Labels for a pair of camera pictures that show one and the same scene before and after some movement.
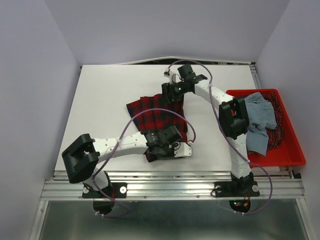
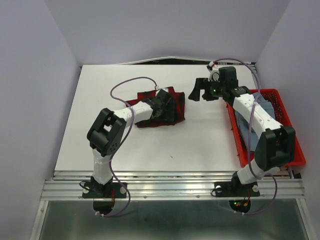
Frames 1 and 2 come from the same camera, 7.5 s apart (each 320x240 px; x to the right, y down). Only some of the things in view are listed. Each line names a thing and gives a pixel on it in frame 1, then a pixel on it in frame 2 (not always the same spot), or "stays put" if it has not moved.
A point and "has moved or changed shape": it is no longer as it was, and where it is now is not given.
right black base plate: x=236 y=188 stays put
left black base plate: x=115 y=190 stays put
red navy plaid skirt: x=158 y=119 has moved or changed shape
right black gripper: x=167 y=98 → x=200 y=84
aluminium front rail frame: x=274 y=186 stays put
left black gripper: x=170 y=155 → x=167 y=115
